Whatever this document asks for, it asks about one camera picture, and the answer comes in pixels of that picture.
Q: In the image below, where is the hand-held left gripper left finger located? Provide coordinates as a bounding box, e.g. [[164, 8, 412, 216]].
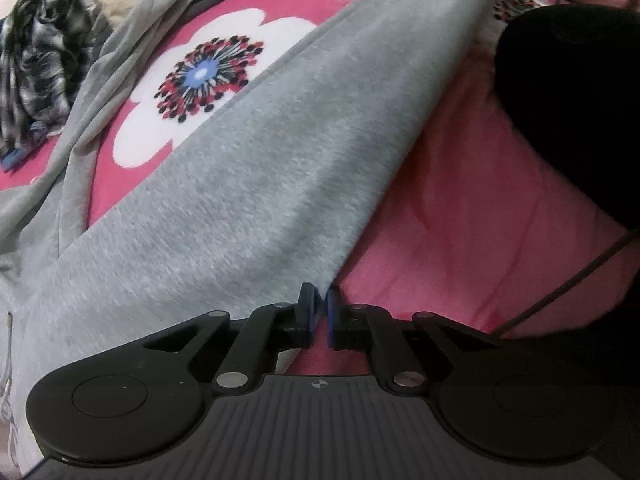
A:
[[144, 282, 318, 394]]

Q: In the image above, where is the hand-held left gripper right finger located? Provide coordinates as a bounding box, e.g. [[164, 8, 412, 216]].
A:
[[326, 285, 502, 394]]

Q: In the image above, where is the grey sweatshirt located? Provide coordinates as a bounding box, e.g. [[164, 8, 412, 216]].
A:
[[0, 0, 511, 480]]

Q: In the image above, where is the light pink floral quilt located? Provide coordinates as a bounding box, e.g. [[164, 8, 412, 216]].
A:
[[340, 45, 640, 351]]

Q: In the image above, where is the pink floral fleece blanket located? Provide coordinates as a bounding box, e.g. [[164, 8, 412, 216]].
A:
[[0, 0, 566, 233]]

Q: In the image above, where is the navy blue garment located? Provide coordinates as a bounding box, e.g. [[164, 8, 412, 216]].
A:
[[0, 147, 25, 173]]

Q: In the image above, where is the black white plaid shirt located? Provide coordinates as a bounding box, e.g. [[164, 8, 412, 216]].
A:
[[0, 0, 101, 158]]

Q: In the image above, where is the black cable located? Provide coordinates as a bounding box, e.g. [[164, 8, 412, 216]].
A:
[[500, 232, 633, 338]]

